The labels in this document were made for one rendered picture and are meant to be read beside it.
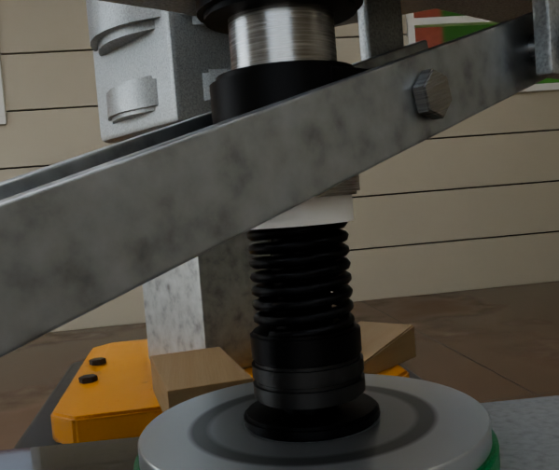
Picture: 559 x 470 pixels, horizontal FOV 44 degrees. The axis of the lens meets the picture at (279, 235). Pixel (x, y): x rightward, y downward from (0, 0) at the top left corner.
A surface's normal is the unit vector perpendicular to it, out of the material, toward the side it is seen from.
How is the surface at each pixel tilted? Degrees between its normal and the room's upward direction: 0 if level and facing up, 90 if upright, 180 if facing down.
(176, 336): 90
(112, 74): 90
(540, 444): 0
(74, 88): 90
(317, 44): 90
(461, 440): 0
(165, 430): 0
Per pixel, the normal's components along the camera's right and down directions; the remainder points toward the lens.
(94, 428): 0.14, 0.04
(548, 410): -0.08, -1.00
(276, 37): -0.13, 0.06
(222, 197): 0.69, -0.02
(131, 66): -0.78, 0.10
